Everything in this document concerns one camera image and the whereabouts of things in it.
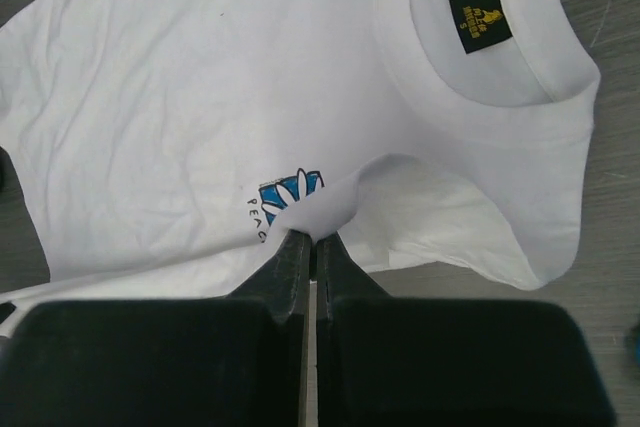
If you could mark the blue t-shirt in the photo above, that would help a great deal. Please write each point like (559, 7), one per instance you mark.
(633, 344)

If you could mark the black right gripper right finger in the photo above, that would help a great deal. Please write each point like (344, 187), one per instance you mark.
(396, 361)

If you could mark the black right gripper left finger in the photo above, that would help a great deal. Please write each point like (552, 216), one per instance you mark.
(236, 360)

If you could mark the white flower print t-shirt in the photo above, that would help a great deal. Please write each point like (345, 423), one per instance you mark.
(165, 147)

